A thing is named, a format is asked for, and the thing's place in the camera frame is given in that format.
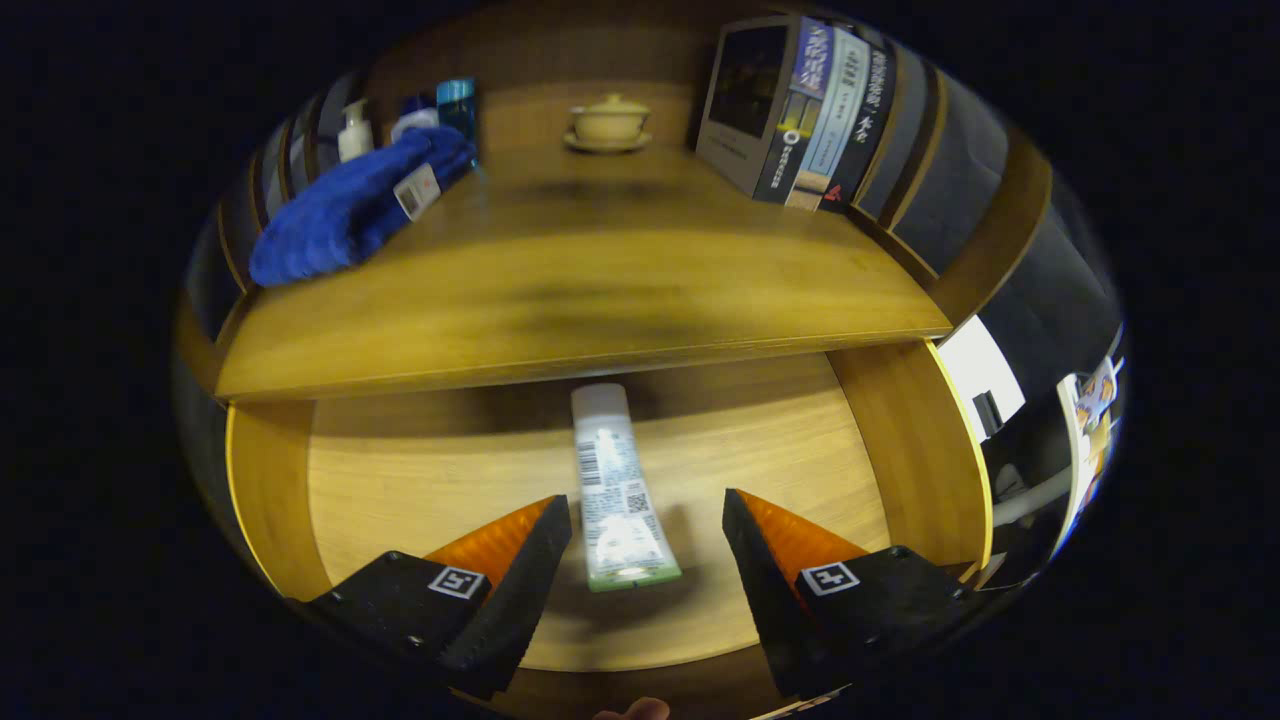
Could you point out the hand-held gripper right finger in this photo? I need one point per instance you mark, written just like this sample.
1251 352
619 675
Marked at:
775 600

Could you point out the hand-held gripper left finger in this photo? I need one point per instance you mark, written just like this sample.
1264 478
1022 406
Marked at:
515 600

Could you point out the wooden drawer with black knob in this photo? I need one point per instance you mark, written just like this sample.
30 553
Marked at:
420 480

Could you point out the white squeeze tube green end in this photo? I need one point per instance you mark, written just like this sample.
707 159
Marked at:
615 480

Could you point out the wooden countertop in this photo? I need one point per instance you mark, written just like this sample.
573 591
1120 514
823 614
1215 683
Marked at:
600 270

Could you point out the wooden cabinet with hutch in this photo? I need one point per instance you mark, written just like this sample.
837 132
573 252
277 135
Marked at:
990 250

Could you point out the white box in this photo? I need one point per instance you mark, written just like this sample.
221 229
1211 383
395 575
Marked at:
975 365

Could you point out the folded blue towel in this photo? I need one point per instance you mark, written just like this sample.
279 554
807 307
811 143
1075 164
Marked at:
340 215

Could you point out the black backdrop cloth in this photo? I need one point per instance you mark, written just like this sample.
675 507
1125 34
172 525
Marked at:
1060 280

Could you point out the light grey book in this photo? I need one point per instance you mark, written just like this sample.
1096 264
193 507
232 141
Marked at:
835 120

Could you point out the beige lidded teacup with saucer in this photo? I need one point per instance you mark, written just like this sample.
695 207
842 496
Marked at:
608 122

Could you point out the black book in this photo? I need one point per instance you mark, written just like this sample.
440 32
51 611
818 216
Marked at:
868 120

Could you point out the white pump bottle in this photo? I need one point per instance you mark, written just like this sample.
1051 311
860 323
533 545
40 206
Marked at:
354 138

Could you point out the white bottle dark blue cap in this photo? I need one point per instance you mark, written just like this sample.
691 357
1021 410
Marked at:
415 120

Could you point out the teal blue bottle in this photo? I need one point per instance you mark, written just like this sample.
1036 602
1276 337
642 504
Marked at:
460 110

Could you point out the dark blue book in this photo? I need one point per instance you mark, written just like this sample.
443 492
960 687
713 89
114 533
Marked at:
745 100

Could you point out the small black bracket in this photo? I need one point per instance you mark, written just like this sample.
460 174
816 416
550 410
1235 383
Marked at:
988 415

